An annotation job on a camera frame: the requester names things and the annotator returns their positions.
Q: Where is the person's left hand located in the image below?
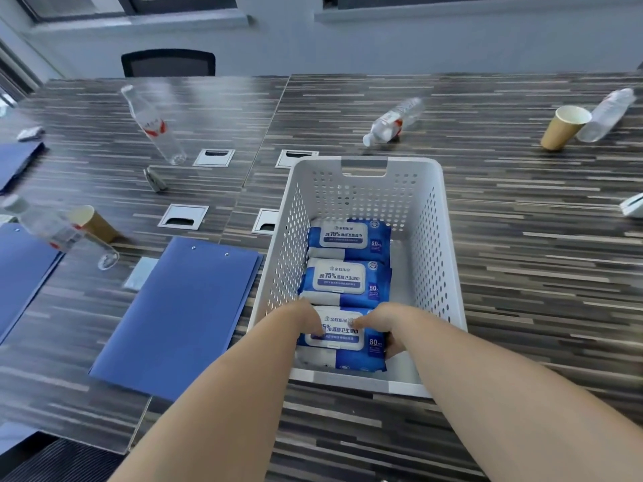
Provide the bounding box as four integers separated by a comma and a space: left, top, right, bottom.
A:
277, 298, 325, 345

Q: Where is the person's right hand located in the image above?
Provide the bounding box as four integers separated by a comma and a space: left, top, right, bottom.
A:
354, 302, 416, 360

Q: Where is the blue white wet wipes packet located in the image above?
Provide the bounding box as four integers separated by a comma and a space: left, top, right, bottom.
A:
307, 218, 391, 264
298, 257, 392, 310
295, 305, 387, 373

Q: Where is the person's left forearm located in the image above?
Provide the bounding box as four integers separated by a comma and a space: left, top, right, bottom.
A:
108, 312, 302, 482

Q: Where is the person's right forearm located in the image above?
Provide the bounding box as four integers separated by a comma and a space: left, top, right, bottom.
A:
397, 308, 643, 482

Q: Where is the white perforated plastic basket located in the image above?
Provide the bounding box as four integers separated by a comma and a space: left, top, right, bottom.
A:
247, 156, 468, 398

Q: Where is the blue clipboard folder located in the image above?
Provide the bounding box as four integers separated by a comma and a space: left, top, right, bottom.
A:
89, 237, 264, 402
0, 223, 66, 345
0, 140, 46, 194

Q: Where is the pale folded tissue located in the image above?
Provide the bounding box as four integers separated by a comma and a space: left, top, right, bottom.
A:
123, 256, 159, 291

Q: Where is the clear plastic water bottle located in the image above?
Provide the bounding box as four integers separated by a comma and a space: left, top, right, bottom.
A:
576, 88, 637, 143
0, 194, 120, 271
363, 97, 424, 147
121, 85, 188, 166

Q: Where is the brown paper cup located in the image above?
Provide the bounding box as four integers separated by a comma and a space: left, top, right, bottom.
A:
68, 205, 121, 244
541, 105, 593, 151

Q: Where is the white object at table edge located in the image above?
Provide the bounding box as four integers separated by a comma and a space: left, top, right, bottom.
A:
619, 192, 643, 219

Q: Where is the black office chair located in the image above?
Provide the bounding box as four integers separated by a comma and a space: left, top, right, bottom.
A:
121, 49, 217, 78

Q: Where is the grey window sill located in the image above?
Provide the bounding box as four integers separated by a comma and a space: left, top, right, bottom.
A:
29, 9, 250, 36
314, 0, 643, 23

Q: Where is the silver table cable grommet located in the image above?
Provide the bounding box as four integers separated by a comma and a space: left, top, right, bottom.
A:
158, 204, 210, 229
252, 208, 280, 235
275, 150, 319, 169
193, 149, 236, 168

